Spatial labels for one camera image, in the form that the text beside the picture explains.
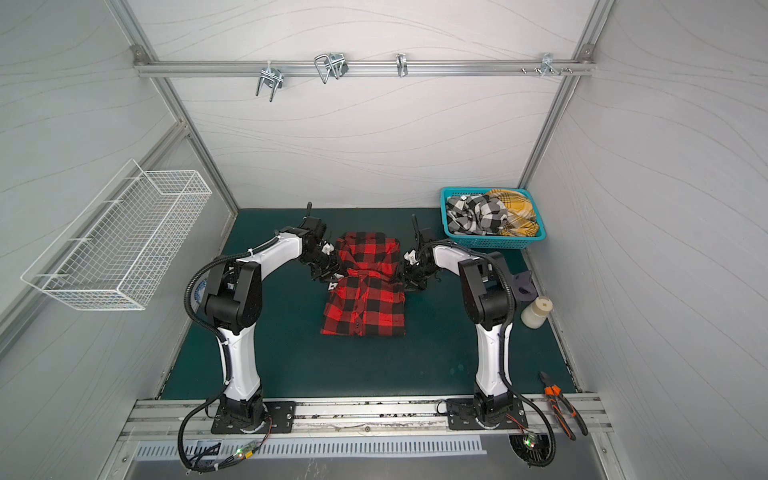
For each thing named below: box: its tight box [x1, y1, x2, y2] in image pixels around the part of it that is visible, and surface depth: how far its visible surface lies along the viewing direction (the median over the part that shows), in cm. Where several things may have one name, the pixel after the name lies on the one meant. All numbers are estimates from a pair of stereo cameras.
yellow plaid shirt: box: [486, 189, 539, 237], surface depth 107 cm
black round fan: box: [509, 433, 551, 465], surface depth 73 cm
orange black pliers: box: [539, 371, 589, 441], surface depth 76 cm
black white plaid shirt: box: [446, 194, 508, 235], surface depth 109 cm
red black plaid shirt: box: [320, 232, 407, 337], surface depth 93 cm
